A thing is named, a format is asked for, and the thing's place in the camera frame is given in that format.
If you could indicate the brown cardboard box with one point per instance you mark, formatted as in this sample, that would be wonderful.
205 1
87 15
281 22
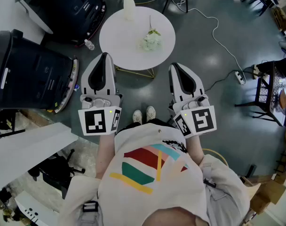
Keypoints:
267 194

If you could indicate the person's white right shoe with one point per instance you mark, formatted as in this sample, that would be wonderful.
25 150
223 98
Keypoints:
151 113

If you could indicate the white round table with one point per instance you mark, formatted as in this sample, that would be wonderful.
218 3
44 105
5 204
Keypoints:
124 41

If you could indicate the white ribbed vase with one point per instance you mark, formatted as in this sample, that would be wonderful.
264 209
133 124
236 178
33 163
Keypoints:
129 8

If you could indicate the white power strip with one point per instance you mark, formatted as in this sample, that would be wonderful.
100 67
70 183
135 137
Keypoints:
240 78

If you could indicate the white board panel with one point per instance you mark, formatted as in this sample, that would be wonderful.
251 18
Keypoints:
27 149

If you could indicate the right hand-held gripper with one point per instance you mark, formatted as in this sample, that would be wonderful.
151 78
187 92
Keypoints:
199 121

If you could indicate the person's white shoe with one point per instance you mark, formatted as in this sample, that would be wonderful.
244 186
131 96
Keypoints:
137 116
151 113

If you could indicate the person's right forearm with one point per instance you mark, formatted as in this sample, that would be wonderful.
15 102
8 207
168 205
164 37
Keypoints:
194 149

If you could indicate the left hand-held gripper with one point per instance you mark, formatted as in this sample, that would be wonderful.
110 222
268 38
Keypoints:
96 123

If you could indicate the white dotted device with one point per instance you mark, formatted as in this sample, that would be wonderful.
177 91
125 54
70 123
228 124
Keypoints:
34 211

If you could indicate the white flowers bunch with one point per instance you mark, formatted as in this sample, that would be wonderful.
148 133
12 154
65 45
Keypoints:
150 42

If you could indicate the large black wheeled machine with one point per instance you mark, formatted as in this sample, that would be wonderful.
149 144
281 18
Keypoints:
32 79
70 8

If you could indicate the clear plastic water bottle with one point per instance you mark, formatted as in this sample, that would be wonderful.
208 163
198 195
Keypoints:
89 44

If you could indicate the black office chair base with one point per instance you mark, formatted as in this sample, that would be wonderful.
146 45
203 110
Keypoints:
56 171

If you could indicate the wooden hoop chair back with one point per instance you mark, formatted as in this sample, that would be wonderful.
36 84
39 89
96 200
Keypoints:
218 155

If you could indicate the person's white left shoe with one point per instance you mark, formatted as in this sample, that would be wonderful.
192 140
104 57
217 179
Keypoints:
137 116

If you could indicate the black metal side table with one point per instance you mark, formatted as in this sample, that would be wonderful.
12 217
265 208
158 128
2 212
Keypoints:
267 95

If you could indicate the person's black trousers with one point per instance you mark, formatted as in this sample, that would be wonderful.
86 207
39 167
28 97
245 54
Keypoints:
154 122

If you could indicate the person's left forearm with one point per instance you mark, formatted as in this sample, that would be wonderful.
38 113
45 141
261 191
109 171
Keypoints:
105 154

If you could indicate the person's white printed shirt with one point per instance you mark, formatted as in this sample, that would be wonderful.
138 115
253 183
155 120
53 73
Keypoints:
161 173

